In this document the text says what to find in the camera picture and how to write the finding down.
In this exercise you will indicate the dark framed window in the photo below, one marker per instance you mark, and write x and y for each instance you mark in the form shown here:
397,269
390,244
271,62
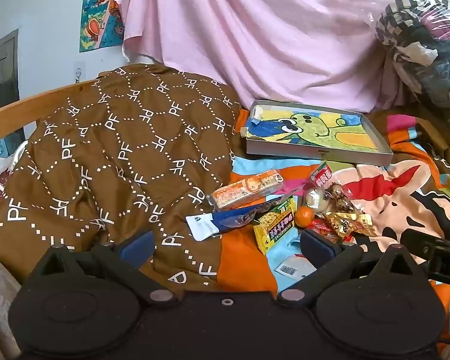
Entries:
2,71

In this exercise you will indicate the spotted quail egg packet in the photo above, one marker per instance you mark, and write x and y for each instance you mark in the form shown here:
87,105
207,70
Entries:
339,198

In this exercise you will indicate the brown patterned quilt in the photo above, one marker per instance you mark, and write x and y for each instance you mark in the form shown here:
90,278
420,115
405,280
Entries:
116,138

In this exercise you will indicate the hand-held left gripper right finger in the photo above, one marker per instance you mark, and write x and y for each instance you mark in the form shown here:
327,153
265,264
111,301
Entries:
317,246

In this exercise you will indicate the clear bag of clothes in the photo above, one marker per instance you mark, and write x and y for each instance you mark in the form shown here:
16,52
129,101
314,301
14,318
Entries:
423,37

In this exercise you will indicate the small red green packet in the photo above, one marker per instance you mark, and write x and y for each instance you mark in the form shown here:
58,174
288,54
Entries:
320,175

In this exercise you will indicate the pink bed sheet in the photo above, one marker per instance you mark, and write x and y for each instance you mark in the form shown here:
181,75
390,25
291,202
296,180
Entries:
247,37

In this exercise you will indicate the cartoon wall poster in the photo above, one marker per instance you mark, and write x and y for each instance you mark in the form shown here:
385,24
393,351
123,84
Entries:
97,7

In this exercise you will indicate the grey box lid with drawing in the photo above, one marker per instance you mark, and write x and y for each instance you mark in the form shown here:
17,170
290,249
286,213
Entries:
322,127

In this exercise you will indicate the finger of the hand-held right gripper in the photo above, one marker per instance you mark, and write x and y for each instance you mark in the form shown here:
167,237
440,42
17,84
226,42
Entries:
420,243

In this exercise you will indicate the yellow green snack packet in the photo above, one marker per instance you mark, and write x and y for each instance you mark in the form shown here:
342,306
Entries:
275,225

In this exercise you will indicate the beige lace cloth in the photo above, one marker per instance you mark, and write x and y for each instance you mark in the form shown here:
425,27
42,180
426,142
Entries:
0,300

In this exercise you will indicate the orange cracker pack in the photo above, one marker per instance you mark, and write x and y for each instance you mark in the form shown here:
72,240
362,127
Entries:
243,189

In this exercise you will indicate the light blue jelly packet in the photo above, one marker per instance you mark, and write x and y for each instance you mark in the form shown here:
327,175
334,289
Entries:
292,268

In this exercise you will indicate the gold snack packet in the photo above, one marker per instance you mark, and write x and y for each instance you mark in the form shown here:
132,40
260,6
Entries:
345,223

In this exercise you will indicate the blue and white packet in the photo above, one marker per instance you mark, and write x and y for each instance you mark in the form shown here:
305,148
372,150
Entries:
228,217

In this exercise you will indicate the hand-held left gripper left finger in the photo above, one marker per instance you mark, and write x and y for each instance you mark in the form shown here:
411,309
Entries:
138,246

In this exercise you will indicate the white wall socket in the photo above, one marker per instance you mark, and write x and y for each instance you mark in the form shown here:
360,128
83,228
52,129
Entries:
80,71

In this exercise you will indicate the mandarin orange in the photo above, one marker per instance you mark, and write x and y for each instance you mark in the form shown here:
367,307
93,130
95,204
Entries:
304,216

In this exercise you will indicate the clear pastry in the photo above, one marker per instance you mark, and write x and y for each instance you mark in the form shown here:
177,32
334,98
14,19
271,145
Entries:
317,198

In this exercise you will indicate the colourful cartoon printed blanket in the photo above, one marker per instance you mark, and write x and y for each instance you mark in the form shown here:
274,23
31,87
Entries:
397,180

